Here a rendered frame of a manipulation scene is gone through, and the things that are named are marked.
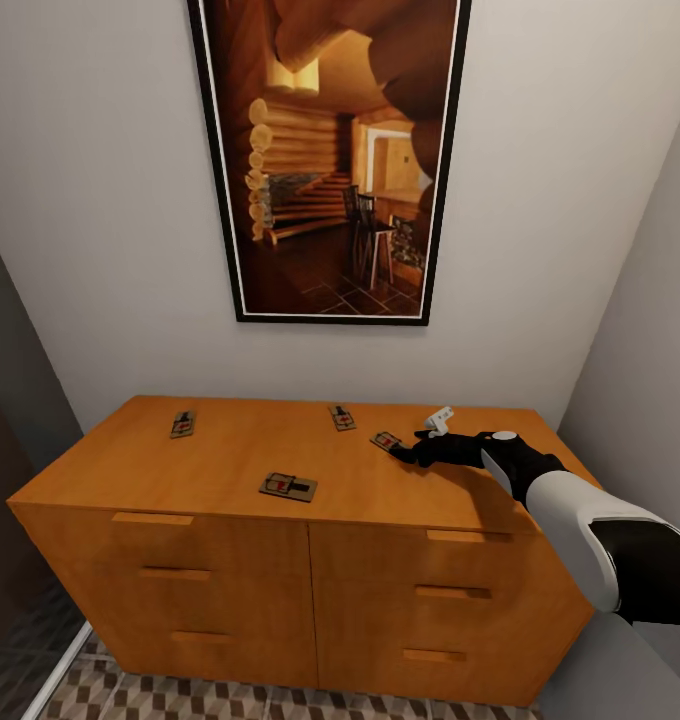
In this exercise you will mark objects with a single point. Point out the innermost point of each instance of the door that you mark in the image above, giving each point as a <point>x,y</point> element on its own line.
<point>39,618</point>

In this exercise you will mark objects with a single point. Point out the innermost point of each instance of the mousetrap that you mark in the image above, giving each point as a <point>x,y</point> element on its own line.
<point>183,424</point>
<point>290,487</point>
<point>342,417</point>
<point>385,441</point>

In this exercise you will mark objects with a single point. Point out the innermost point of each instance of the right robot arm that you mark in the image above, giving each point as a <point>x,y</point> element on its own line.
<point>623,558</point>

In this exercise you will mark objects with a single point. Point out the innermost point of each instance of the shower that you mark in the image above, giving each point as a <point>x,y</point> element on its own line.
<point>61,668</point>

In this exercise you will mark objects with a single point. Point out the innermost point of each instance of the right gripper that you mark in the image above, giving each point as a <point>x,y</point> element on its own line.
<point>429,450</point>

